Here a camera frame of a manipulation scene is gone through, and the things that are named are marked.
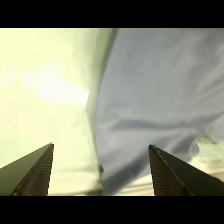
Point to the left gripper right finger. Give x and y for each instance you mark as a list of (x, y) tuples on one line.
[(173, 176)]

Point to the grey-blue shirt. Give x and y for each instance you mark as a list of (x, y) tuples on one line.
[(156, 100)]

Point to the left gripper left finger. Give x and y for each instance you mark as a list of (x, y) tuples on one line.
[(31, 173)]

